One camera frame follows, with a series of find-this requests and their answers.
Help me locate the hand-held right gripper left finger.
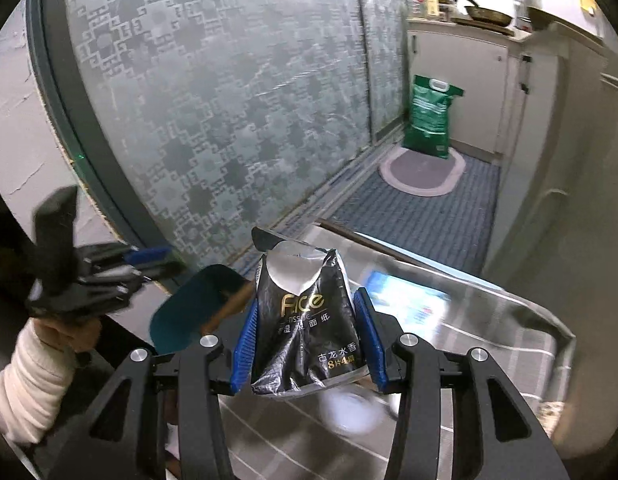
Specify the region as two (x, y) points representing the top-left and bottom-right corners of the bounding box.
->
(54, 305), (260, 480)

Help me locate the person's left forearm white sleeve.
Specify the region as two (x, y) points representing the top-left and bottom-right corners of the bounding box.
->
(0, 327), (79, 442)

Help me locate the dark teal plastic bin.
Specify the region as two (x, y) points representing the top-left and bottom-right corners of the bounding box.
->
(150, 264), (252, 356)

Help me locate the white single-door kitchen cabinet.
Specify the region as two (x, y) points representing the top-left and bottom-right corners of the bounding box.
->
(406, 19), (520, 155)

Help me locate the grey striped floor rug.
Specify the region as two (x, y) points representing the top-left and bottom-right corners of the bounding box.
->
(229, 152), (502, 281)

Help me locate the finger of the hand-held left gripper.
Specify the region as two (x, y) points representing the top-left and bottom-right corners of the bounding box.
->
(89, 260), (187, 292)
(79, 242), (174, 268)

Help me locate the oval grey pink mat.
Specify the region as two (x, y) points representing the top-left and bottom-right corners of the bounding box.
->
(379, 146), (464, 197)

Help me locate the black tissue packet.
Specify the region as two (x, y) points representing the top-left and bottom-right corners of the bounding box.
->
(249, 240), (371, 401)

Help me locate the grey checked tablecloth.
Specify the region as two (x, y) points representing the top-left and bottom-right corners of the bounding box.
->
(209, 227), (577, 480)

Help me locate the white double-door kitchen cabinet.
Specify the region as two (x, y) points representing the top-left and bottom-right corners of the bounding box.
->
(506, 27), (610, 171)

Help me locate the green rice bag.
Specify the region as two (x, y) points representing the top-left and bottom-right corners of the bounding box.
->
(403, 74), (464, 158)

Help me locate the blue silver foil packet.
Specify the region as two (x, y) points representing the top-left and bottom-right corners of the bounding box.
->
(361, 269), (452, 333)

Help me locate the patterned frosted glass sliding door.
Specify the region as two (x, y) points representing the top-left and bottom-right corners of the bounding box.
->
(26, 0), (415, 271)

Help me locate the white tissue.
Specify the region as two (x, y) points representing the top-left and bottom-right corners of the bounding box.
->
(319, 389), (392, 437)

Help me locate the person's left hand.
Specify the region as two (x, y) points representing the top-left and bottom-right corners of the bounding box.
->
(34, 316), (103, 367)

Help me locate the metal frying pan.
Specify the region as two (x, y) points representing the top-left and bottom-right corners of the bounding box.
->
(458, 0), (514, 26)

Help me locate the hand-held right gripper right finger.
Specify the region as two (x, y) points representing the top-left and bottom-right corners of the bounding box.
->
(353, 287), (560, 480)

